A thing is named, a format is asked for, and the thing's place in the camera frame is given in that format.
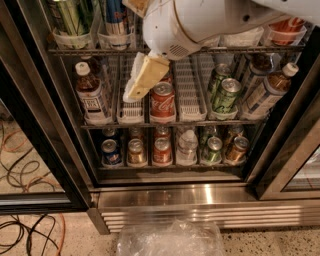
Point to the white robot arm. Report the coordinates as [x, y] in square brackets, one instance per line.
[305, 9]

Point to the right front tea bottle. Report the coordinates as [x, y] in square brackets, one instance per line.
[274, 86]

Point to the green energy drink can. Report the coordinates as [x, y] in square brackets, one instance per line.
[74, 17]

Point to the empty white tray right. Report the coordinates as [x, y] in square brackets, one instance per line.
[189, 96]

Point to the empty white tray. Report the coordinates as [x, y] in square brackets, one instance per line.
[189, 96]
[128, 113]

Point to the blue silver redbull can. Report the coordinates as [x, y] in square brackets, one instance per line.
[115, 17]

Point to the orange brown can bottom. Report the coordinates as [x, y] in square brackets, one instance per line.
[237, 148]

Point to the left tea bottle white cap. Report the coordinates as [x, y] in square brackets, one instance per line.
[91, 93]

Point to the right rear tea bottle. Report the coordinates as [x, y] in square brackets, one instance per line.
[259, 67]

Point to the blue pepsi can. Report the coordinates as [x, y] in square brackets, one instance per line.
[110, 152]

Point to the white bottle top shelf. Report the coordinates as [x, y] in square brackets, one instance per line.
[244, 39]

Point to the green soda can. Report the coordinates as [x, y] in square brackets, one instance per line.
[218, 74]
[226, 95]

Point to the steel fridge base grille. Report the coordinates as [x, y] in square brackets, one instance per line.
[228, 206]

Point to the right fridge door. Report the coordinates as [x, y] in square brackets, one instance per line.
[292, 133]

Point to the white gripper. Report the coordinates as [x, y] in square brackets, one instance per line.
[160, 30]

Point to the front green soda can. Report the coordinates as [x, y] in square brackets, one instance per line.
[226, 95]

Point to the green can bottom shelf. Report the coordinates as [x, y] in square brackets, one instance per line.
[212, 150]

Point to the large coca cola can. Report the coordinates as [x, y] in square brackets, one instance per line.
[287, 31]

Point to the rear green soda can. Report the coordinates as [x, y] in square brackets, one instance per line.
[218, 74]

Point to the middle wire shelf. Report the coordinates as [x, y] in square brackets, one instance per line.
[174, 124]

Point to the clear plastic bag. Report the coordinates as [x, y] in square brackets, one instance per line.
[179, 238]

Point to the open left glass door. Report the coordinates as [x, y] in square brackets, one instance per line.
[36, 88]

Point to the empty white tray left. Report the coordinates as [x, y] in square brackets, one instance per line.
[128, 113]

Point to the front coca cola can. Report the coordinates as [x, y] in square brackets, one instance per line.
[162, 100]

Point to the red can bottom shelf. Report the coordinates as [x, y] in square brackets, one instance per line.
[162, 151]

